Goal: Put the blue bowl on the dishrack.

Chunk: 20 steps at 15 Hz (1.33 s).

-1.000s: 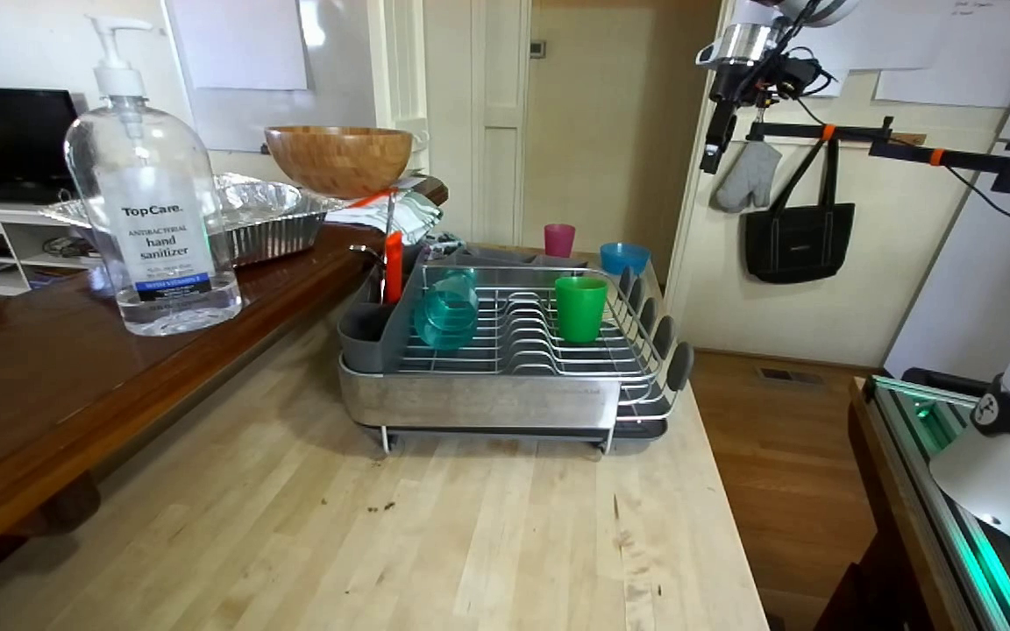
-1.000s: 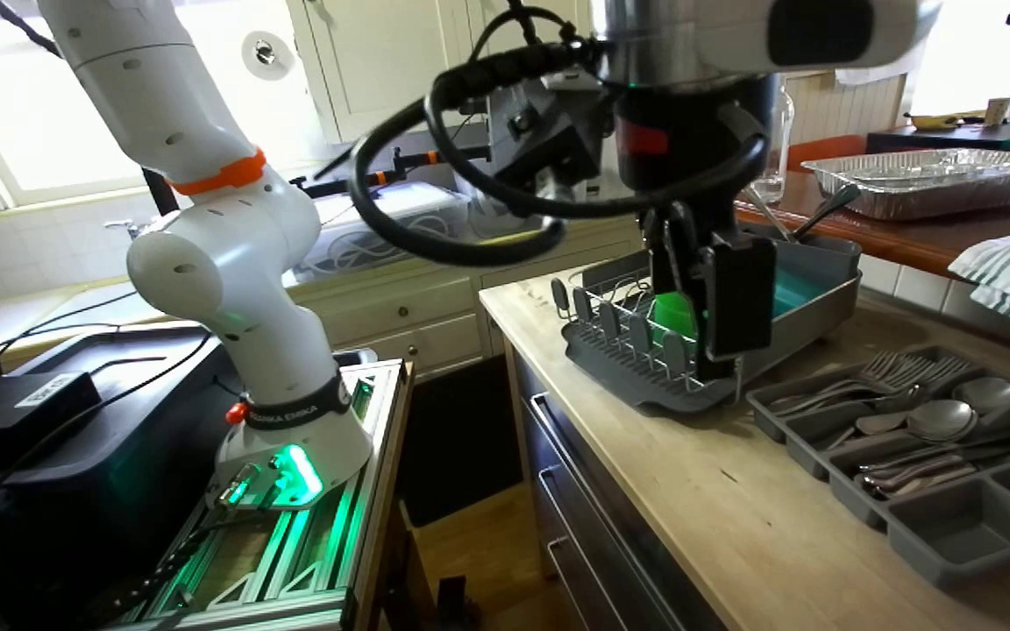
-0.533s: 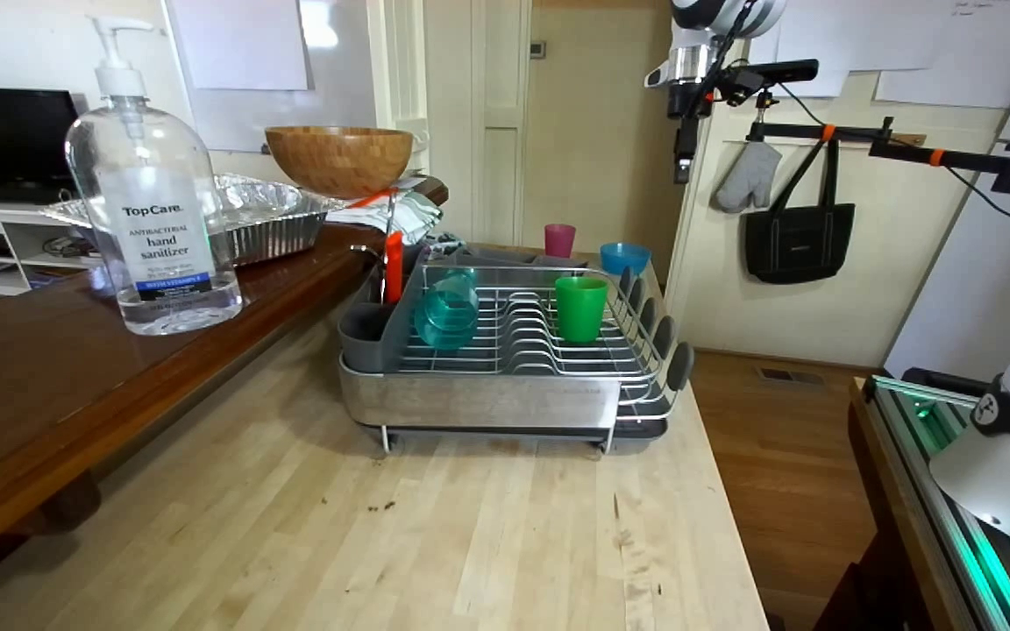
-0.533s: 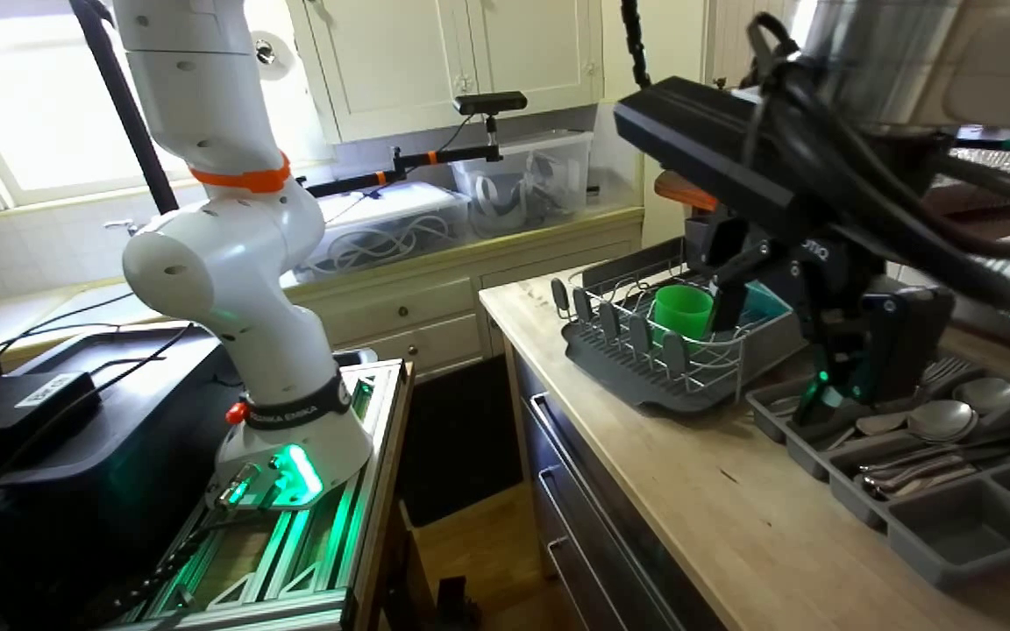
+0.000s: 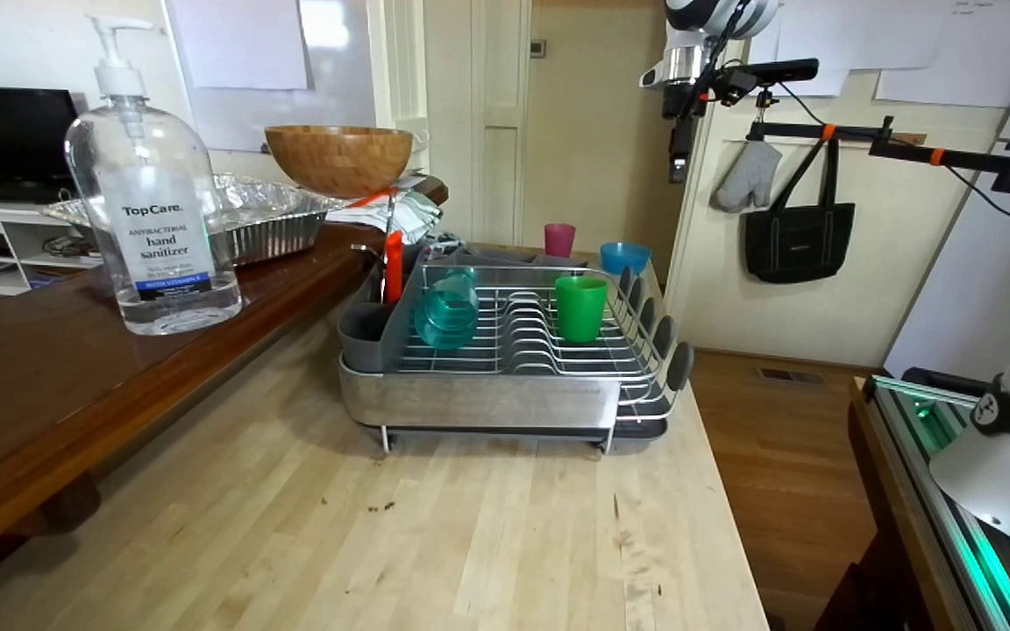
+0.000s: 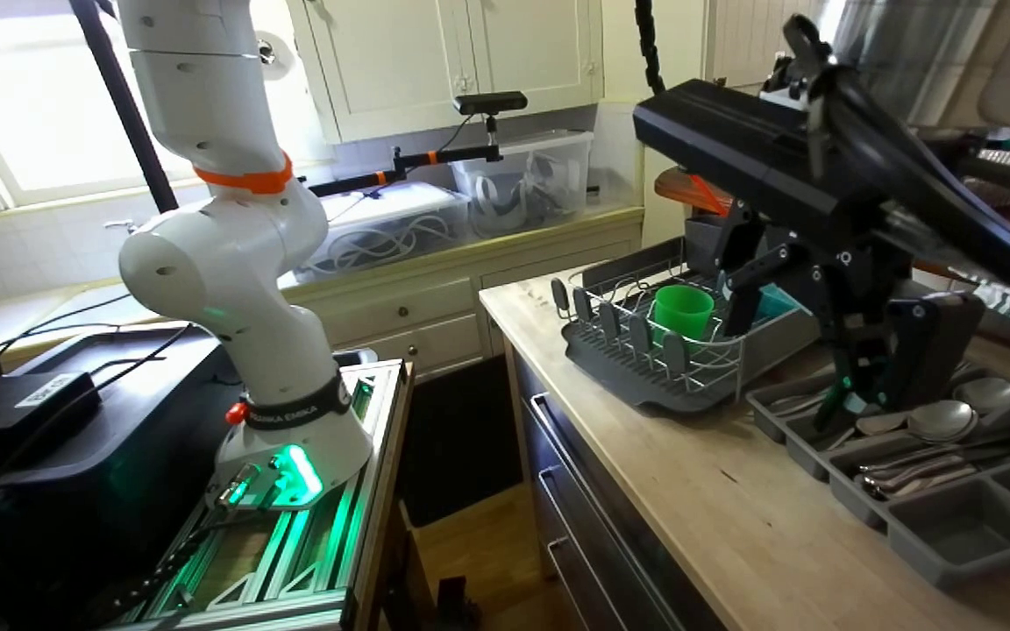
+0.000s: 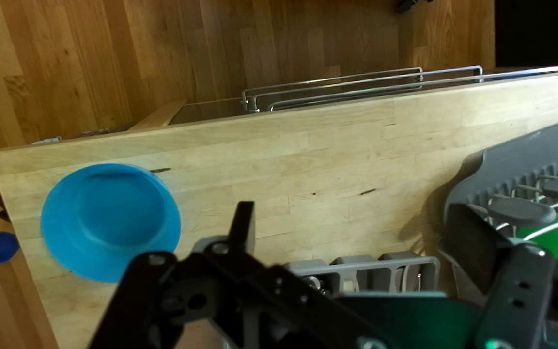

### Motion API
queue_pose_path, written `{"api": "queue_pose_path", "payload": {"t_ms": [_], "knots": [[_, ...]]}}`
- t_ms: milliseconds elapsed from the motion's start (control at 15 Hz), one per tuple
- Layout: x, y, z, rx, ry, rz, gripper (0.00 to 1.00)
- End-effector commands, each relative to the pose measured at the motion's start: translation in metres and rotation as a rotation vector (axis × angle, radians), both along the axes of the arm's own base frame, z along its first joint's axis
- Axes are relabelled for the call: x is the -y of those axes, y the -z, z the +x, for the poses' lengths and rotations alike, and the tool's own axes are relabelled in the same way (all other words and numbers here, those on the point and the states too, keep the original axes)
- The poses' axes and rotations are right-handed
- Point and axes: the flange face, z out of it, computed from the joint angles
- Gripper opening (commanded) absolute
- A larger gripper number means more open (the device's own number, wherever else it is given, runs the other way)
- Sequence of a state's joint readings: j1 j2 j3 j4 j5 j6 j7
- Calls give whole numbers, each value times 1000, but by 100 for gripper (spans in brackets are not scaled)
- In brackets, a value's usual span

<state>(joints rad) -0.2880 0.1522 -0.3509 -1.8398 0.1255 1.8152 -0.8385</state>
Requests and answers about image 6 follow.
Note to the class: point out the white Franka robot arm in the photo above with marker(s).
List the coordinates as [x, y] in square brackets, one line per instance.
[235, 282]

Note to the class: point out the grey cutlery tray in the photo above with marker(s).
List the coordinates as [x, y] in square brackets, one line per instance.
[962, 531]

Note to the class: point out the aluminium robot base cart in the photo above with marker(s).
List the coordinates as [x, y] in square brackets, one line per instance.
[294, 547]

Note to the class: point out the black stereo camera on stand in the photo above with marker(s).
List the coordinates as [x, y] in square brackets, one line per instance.
[491, 103]

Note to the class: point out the teal plastic cup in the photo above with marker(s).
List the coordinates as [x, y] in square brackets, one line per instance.
[782, 307]

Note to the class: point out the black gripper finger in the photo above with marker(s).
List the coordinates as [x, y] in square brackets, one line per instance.
[750, 269]
[939, 353]

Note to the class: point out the silver fork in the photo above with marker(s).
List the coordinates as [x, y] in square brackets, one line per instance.
[794, 404]

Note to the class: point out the green plastic cup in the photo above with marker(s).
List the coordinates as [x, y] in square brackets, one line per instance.
[681, 310]

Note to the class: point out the grey dish rack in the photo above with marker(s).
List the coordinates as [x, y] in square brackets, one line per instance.
[647, 370]

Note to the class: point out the silver table knife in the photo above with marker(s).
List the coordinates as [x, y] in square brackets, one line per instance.
[926, 459]
[926, 480]

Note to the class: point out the flat black box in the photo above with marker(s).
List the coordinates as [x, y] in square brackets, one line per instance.
[14, 427]

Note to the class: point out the plain black tripod pole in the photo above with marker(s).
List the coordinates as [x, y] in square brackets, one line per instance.
[130, 118]

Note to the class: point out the large black controller case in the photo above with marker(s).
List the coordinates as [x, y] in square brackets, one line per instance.
[85, 513]

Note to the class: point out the steel drawer kitchen island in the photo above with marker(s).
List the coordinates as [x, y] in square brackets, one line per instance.
[598, 527]

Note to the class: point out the white lower cabinet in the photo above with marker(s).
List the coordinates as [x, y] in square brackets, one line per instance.
[411, 318]

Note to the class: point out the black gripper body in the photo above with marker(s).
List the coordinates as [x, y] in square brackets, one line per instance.
[839, 256]

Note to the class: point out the orange spatula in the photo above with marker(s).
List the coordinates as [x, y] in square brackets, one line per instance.
[698, 191]

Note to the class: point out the round silver spoon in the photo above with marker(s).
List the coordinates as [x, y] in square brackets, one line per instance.
[986, 394]

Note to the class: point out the large silver spoon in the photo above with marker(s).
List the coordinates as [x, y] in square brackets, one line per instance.
[942, 423]

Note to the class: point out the black stand with orange clips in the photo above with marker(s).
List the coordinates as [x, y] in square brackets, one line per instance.
[402, 165]

